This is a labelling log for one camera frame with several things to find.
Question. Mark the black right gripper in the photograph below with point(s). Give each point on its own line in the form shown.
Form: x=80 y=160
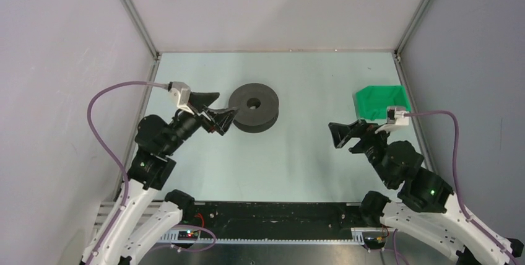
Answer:
x=341 y=132

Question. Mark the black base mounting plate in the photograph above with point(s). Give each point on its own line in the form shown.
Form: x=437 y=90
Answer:
x=277 y=218

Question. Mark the aluminium corner frame post right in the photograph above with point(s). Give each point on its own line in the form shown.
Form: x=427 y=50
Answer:
x=415 y=21

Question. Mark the green plastic bin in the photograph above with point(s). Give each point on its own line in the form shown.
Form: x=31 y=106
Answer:
x=372 y=101

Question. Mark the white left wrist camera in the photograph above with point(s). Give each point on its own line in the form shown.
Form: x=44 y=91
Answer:
x=180 y=94

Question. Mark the aluminium corner frame post left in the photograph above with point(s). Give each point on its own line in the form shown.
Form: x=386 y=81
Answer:
x=141 y=28

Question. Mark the aluminium corner frame post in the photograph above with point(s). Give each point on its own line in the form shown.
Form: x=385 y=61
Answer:
x=141 y=28
x=415 y=21

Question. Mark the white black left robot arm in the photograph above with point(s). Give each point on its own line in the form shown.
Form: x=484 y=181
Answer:
x=122 y=240

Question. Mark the grey slotted cable duct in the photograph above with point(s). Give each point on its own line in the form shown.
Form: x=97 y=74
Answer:
x=177 y=237

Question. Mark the dark grey cable spool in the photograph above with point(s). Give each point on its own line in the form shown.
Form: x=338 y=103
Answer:
x=258 y=107

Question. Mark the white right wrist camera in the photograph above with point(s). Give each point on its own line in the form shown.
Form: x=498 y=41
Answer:
x=396 y=119

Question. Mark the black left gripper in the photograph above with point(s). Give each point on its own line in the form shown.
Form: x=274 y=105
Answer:
x=222 y=120

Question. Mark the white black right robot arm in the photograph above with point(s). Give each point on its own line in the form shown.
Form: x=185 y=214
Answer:
x=427 y=208

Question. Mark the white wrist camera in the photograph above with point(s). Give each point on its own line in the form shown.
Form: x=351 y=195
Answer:
x=180 y=94
x=396 y=119

